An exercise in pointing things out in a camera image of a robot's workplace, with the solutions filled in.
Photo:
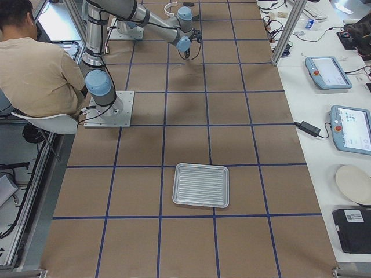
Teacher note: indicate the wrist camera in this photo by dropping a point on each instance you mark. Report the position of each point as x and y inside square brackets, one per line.
[197, 35]

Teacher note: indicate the white plastic chair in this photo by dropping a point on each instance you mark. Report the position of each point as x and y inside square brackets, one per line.
[58, 124]

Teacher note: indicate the aluminium frame post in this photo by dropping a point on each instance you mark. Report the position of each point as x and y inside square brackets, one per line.
[291, 22]

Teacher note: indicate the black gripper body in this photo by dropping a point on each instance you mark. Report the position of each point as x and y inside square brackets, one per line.
[187, 53]

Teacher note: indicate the black laptop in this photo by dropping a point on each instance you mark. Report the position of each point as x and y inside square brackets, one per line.
[353, 229]

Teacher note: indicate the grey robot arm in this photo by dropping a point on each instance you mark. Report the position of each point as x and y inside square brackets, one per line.
[98, 81]
[176, 30]

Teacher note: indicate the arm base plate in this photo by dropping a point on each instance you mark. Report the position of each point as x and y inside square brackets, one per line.
[126, 33]
[119, 115]

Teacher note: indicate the far teach pendant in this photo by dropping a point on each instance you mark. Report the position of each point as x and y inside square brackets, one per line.
[327, 73]

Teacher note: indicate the teach pendant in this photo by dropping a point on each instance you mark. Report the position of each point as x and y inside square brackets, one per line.
[350, 129]
[327, 73]

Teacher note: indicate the black power adapter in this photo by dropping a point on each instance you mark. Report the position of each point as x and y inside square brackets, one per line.
[308, 128]

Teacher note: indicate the white round plate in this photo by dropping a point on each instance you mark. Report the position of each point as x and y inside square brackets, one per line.
[354, 184]

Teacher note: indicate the seated person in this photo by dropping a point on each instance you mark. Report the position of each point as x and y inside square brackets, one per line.
[38, 78]

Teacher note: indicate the white curved plastic bracket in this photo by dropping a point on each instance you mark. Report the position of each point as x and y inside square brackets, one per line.
[167, 8]

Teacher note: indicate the near teach pendant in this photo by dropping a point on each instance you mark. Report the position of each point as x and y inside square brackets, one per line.
[350, 129]

